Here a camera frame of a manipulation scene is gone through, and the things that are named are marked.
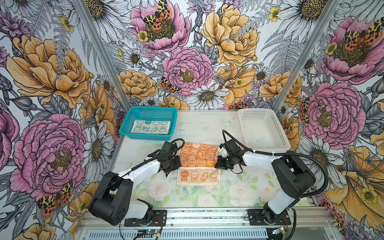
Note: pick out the aluminium corner post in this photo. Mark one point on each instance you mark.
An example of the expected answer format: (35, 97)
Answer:
(313, 38)
(95, 37)

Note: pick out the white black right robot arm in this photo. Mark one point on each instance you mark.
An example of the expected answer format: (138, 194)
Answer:
(293, 175)

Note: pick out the cream towel blue swirls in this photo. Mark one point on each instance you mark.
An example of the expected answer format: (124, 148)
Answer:
(151, 127)

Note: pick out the white plastic laundry basket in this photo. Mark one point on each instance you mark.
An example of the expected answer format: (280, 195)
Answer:
(263, 131)

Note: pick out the aluminium corner post right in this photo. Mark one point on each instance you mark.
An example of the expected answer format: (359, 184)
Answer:
(313, 38)

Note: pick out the aluminium corner post left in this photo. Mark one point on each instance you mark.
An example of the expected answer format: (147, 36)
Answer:
(95, 37)

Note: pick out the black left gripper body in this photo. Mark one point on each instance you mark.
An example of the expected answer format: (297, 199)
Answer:
(173, 164)

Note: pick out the aluminium front rail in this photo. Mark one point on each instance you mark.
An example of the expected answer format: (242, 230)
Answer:
(307, 223)

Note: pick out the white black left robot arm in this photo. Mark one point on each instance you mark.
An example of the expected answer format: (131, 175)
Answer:
(112, 200)

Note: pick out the teal plastic basket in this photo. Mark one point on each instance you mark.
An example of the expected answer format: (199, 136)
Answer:
(152, 114)

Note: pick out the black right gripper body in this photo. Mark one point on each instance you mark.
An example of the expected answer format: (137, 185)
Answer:
(226, 162)

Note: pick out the orange and white towel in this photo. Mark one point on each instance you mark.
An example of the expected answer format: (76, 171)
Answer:
(198, 165)

